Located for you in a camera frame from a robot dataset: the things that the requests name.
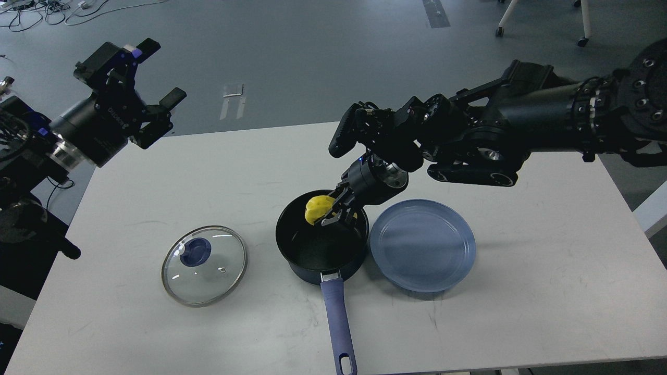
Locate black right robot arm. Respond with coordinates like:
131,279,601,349
306,40,666,226

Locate blue plate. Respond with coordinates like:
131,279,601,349
367,199,476,294

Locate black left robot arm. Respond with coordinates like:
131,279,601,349
2,38,186,259

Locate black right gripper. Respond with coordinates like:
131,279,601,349
320,156,409,228

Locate black box at left edge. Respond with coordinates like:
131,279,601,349
1,238,59,301

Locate tangled cables on floor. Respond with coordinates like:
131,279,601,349
0,0,170,33

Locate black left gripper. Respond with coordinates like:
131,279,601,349
50,38,187,168

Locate blue saucepan with handle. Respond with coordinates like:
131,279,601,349
275,190,369,374

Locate white chair legs with casters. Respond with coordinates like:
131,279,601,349
495,0,592,47

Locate yellow potato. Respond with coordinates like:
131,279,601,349
304,195,334,226

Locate glass pot lid blue knob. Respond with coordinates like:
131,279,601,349
161,225,249,308

